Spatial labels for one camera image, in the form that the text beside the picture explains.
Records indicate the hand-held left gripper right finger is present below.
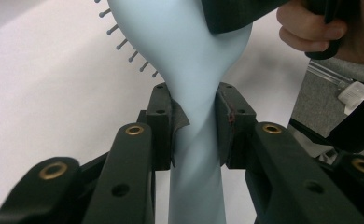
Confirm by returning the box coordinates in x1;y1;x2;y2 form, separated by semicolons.
216;82;259;171

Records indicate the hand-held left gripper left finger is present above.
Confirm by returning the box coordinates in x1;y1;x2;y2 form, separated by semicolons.
137;82;190;172

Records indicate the white plastic block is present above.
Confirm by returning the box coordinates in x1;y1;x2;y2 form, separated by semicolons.
337;81;364;116

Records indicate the white paper sheet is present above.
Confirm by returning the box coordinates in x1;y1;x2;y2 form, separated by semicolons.
0;0;310;224

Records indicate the light blue hairbrush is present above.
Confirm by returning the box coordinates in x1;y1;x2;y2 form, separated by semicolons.
94;0;254;224

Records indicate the aluminium rail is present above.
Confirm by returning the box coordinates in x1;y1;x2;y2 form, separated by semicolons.
305;60;356;91

